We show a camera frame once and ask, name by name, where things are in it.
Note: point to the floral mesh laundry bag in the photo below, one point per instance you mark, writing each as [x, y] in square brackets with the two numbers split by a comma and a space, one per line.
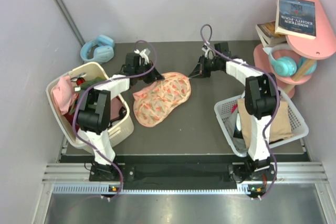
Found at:
[154, 103]

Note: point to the cream laundry basket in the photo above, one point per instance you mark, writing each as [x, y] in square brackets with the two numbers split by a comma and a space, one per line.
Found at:
[121, 123]

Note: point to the red garment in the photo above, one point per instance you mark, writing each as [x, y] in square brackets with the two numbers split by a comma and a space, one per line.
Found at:
[69, 118]

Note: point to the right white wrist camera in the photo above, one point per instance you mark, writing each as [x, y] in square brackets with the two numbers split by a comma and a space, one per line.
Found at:
[208, 53]

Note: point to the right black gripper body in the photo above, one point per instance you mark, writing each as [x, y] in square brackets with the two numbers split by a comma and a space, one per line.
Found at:
[209, 65]

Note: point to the beige folded garment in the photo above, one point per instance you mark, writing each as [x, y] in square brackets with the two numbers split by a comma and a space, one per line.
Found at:
[280, 127]

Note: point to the dark green garment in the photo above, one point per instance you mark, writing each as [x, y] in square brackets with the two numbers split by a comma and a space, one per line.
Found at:
[81, 84]

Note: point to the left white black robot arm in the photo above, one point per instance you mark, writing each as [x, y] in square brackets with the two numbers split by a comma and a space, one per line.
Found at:
[93, 111]

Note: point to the blue headphones on table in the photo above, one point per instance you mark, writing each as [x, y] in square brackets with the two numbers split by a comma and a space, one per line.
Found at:
[99, 50]

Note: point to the stacked paperback books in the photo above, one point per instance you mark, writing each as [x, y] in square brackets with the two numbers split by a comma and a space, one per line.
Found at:
[267, 35]

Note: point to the teal headphones on shelf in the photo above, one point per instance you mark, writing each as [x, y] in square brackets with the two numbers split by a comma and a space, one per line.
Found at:
[283, 66]

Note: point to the grey garment in basket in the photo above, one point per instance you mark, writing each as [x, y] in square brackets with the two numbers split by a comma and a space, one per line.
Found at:
[235, 135]

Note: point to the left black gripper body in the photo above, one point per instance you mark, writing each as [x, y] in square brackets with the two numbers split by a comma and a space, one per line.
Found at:
[145, 77]

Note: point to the Nineteen Eighty-Four book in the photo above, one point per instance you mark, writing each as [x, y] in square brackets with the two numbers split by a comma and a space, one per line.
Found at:
[296, 18]

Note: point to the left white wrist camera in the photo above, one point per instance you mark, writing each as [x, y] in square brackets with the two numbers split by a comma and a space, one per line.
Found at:
[144, 54]

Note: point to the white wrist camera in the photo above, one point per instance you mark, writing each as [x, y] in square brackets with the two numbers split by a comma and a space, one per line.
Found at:
[144, 54]
[208, 53]

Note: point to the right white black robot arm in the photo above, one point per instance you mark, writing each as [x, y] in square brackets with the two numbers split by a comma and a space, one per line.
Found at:
[262, 100]

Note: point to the pink garment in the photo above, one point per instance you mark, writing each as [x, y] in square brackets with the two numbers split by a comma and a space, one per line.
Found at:
[64, 94]

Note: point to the aluminium rail frame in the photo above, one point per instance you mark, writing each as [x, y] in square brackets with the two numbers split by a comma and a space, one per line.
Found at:
[204, 188]

